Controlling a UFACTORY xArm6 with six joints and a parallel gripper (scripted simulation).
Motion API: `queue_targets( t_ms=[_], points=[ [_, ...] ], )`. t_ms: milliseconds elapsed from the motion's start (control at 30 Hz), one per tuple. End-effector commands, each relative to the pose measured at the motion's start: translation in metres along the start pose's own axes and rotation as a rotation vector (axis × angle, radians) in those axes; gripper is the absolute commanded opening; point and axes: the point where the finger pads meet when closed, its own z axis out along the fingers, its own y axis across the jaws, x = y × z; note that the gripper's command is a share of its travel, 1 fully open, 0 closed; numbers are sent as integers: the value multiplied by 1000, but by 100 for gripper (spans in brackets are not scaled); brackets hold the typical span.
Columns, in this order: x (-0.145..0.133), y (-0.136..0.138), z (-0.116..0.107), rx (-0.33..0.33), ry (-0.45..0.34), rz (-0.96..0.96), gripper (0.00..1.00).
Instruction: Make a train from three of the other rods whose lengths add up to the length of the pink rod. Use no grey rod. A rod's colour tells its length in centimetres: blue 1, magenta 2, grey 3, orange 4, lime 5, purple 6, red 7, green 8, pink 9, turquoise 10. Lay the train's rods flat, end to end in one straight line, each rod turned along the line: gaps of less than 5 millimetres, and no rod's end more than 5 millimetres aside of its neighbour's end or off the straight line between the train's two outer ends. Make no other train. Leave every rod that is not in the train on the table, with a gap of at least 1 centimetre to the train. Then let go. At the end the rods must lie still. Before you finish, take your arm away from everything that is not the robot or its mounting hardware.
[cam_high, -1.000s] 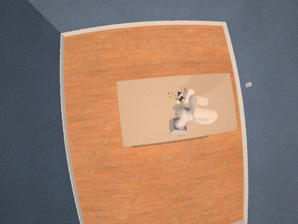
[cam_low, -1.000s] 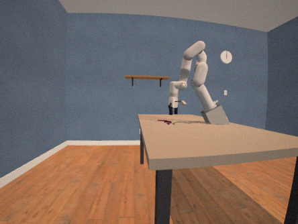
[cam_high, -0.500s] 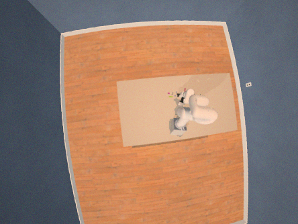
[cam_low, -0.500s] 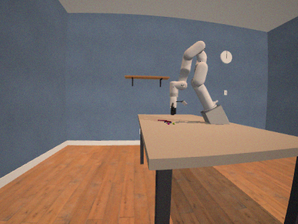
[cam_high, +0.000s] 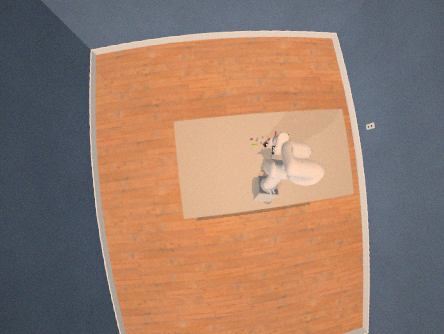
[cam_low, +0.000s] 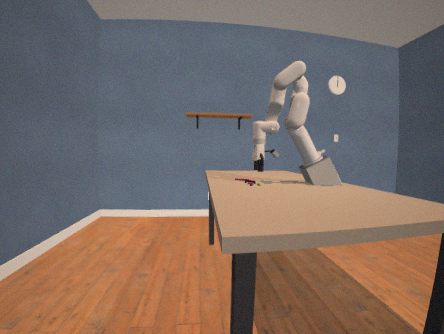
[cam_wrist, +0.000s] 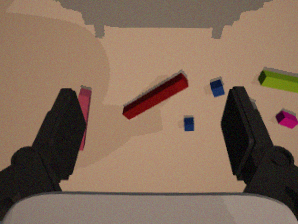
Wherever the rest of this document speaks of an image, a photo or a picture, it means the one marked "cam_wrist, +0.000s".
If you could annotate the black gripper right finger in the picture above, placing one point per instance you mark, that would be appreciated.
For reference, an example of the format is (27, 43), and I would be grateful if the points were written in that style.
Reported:
(266, 169)

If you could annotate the magenta block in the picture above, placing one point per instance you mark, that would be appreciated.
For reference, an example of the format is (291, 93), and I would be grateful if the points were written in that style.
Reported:
(286, 119)

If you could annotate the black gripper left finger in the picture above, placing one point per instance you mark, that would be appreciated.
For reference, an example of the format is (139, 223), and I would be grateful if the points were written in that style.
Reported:
(51, 158)

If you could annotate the lime green rod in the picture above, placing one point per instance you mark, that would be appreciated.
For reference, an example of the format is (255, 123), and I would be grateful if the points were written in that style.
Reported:
(278, 81)

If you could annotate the small blue block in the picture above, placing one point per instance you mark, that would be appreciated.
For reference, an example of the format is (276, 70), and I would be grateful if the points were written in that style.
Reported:
(189, 124)
(217, 88)

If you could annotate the red rod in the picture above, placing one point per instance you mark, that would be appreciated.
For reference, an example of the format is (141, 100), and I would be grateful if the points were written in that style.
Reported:
(156, 96)

